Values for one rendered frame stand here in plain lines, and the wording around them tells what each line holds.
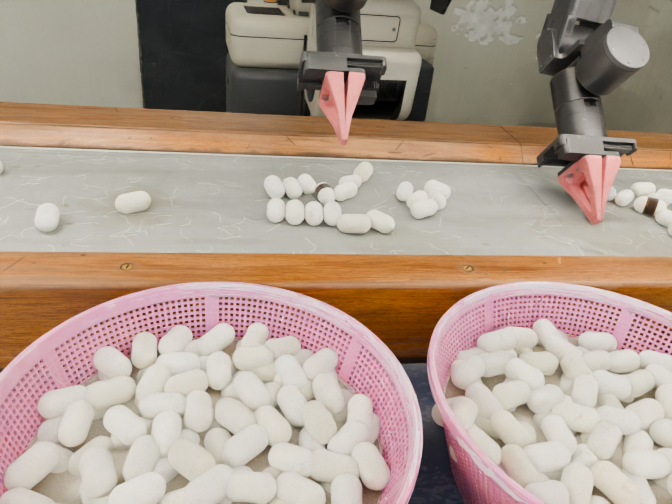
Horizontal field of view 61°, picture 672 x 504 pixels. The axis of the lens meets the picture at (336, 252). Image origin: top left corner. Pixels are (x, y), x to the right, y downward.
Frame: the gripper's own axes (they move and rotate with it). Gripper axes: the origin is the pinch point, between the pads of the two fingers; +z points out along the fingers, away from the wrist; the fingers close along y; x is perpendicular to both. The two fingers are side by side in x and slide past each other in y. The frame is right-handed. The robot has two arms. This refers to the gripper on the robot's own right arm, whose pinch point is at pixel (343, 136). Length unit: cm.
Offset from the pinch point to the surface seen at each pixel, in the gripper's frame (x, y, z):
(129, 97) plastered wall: 168, -60, -111
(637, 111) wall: 134, 157, -97
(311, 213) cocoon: -1.9, -4.3, 10.7
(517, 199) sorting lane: 4.9, 23.6, 5.2
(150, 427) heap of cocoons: -17.3, -17.5, 32.8
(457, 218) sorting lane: 1.2, 13.5, 9.6
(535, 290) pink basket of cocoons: -12.8, 14.2, 22.0
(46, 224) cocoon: -3.1, -30.4, 13.1
